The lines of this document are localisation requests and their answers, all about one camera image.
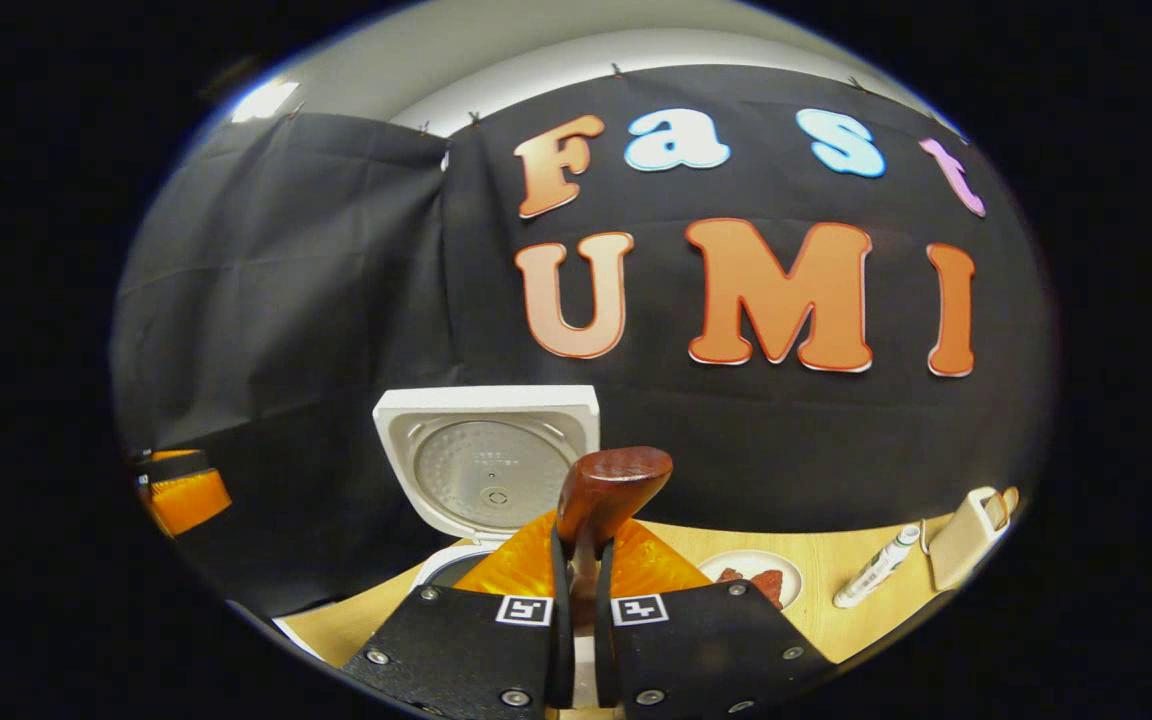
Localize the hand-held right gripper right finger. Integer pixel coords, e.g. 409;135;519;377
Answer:
594;518;837;716

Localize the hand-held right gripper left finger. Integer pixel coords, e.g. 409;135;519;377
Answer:
341;510;577;716

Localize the brown wooden spoon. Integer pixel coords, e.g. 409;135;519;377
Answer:
556;446;675;631

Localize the white rice cooker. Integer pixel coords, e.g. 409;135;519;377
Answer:
372;385;602;591

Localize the white round plate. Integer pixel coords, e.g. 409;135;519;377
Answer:
698;549;804;611

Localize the white flat object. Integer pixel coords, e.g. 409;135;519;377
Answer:
271;615;329;663

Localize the white drink bottle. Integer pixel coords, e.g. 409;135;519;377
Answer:
832;525;922;609

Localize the white toaster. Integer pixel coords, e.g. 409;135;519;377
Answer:
926;486;1012;593

